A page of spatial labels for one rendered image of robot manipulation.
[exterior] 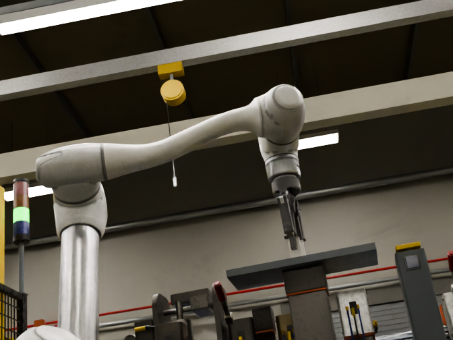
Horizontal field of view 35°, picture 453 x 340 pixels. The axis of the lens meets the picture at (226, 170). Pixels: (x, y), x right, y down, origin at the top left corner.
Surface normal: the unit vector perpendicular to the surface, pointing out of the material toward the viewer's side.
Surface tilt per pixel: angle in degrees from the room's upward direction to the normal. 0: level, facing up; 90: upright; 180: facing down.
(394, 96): 90
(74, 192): 154
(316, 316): 90
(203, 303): 90
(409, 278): 90
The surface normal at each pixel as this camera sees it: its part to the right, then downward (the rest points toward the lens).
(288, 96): 0.18, -0.44
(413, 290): -0.22, -0.39
